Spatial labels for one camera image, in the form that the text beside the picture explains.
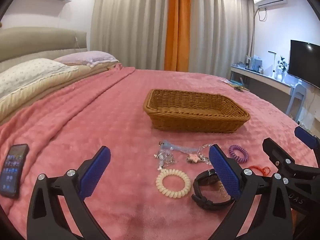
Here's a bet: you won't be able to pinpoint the purple pillow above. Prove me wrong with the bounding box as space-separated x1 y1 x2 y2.
55 51 119 67

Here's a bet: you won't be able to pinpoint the red cord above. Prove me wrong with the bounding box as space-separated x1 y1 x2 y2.
248 165 271 176

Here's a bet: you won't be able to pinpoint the black smartphone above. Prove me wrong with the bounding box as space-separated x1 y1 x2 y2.
0 144 29 199

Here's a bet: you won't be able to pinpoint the white desk lamp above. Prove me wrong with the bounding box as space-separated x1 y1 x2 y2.
268 50 277 72

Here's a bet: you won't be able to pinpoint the small items on bed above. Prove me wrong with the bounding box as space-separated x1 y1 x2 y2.
219 79 249 92

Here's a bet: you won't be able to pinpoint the books on desk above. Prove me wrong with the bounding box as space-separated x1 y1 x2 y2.
245 55 263 73

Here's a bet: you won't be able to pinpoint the purple spiral hair tie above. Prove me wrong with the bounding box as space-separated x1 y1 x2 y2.
228 143 250 164

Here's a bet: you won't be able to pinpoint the beige curtain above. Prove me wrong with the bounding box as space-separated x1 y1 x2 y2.
91 0 254 77

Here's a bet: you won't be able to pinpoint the brown wicker basket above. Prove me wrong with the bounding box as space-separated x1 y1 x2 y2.
143 89 251 133

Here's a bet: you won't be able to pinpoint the white floral pillow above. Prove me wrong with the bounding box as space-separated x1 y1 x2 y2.
1 58 78 98

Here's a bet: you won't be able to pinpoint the beige folded quilt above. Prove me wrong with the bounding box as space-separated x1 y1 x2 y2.
1 62 122 124

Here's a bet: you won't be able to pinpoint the beige headboard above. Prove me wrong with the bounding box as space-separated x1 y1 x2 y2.
1 27 87 72

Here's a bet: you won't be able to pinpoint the pink star key charm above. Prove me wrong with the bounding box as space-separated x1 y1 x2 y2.
187 154 203 164

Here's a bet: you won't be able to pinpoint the white wall desk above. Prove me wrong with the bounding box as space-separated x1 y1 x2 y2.
230 66 292 111

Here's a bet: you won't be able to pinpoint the orange curtain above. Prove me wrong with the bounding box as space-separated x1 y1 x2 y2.
164 0 191 72

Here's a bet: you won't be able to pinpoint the white flower vase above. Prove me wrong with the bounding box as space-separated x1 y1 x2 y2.
274 56 289 82

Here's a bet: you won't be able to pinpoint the cream spiral hair tie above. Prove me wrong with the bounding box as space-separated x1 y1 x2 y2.
156 168 193 199

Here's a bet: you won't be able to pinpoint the black television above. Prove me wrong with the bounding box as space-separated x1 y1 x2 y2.
288 40 320 88

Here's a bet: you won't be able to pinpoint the clear bead bracelet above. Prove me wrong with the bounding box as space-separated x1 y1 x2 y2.
196 143 213 166

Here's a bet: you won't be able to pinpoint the black smartwatch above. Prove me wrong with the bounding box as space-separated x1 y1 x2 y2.
191 168 235 211

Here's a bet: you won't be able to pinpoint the pink bed blanket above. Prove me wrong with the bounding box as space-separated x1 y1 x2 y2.
1 67 317 239

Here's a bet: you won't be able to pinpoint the light blue chair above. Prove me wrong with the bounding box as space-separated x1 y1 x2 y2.
286 79 307 122

